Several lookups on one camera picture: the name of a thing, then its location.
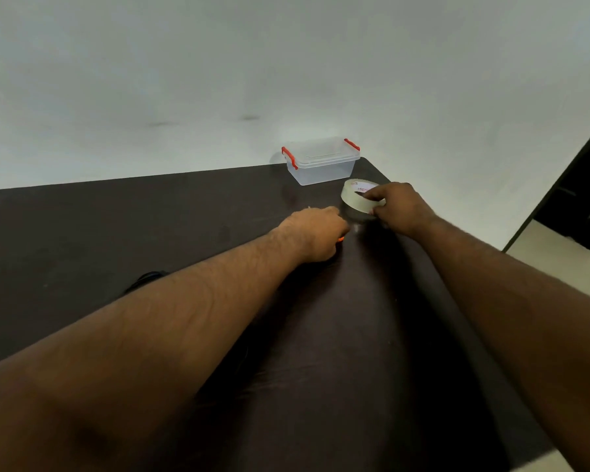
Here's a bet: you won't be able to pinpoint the person's right hand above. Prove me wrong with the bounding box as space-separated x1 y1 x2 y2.
361 182 443 243

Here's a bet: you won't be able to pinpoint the person's right forearm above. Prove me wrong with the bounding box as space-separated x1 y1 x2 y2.
415 216 590 472

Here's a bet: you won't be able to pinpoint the clear tape roll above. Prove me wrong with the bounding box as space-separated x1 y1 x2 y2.
340 178 387 223

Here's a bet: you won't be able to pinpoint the black wired earphones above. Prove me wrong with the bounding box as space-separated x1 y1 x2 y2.
121 269 172 296

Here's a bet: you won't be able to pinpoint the clear plastic box red latches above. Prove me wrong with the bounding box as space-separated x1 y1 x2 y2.
281 136 362 187

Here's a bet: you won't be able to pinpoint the person's left hand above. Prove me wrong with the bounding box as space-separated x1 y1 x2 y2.
274 206 351 265

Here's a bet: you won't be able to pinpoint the person's left forearm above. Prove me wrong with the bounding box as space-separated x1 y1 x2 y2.
0 228 305 472

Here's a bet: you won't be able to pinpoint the black door frame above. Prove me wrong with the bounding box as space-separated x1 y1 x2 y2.
502 111 590 254

